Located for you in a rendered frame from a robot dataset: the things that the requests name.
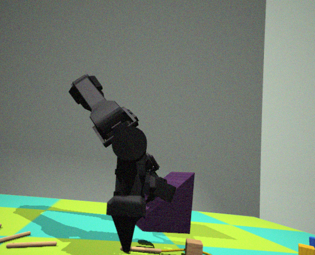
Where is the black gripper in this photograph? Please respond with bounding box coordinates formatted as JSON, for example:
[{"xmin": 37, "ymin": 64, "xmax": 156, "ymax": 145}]
[{"xmin": 106, "ymin": 164, "xmax": 146, "ymax": 252}]

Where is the light wooden block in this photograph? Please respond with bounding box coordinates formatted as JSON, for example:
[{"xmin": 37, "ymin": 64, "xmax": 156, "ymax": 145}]
[{"xmin": 185, "ymin": 239, "xmax": 203, "ymax": 255}]

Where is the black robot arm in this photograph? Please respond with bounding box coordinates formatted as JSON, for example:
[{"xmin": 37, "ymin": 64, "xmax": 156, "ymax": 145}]
[{"xmin": 69, "ymin": 74, "xmax": 176, "ymax": 203}]

